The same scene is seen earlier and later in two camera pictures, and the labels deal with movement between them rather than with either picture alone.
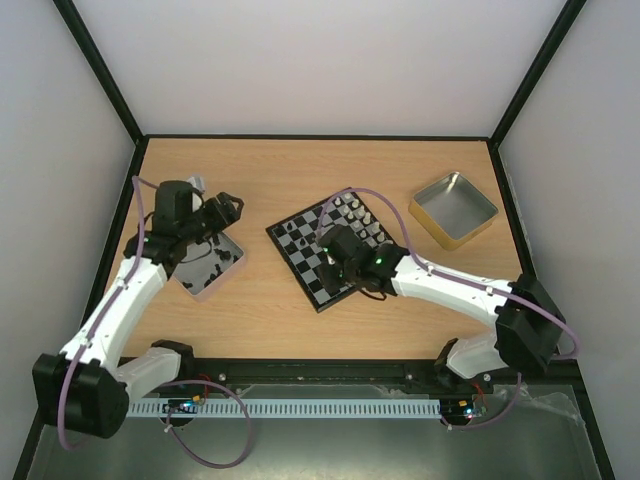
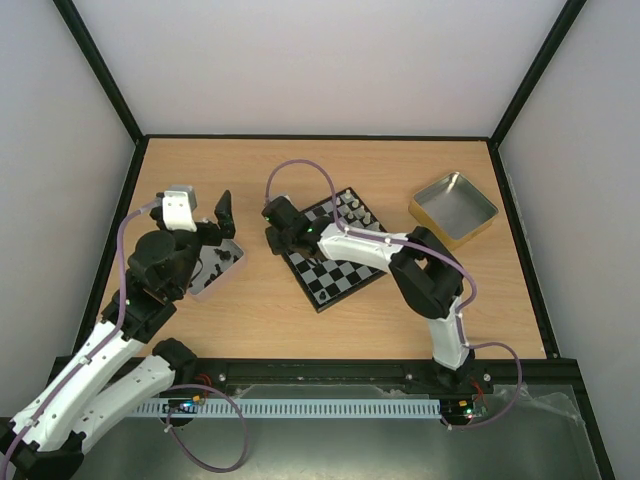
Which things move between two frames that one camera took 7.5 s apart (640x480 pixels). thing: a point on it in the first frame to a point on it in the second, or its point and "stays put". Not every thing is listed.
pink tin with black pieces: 206,263 stays put
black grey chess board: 296,240 stays put
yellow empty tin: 452,210 stays put
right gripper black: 329,276 to 275,228
